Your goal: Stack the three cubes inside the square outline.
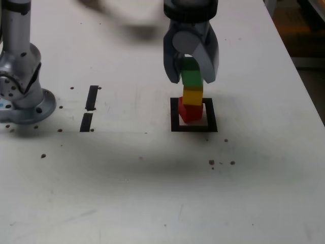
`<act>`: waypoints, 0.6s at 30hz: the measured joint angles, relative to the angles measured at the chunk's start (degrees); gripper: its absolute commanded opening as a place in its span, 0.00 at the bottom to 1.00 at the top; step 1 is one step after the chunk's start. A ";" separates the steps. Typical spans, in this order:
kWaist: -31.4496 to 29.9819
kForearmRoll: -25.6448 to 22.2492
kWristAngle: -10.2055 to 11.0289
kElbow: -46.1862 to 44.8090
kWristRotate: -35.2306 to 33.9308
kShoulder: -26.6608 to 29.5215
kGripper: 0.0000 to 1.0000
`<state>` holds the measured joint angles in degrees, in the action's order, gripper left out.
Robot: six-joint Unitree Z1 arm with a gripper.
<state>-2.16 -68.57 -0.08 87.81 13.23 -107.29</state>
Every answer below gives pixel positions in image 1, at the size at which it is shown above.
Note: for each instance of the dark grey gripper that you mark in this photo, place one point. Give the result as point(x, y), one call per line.
point(189, 26)

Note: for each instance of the green cube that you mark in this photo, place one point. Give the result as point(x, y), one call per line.
point(191, 76)

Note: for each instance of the yellow cube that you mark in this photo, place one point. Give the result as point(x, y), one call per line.
point(192, 96)

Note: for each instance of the red cube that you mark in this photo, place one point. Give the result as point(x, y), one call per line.
point(190, 113)

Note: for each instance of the black tape square outline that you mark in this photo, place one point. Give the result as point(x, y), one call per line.
point(175, 124)

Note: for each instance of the black tape strip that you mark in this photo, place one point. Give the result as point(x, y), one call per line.
point(92, 96)

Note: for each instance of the grey background beam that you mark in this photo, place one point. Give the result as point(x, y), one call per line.
point(309, 62)

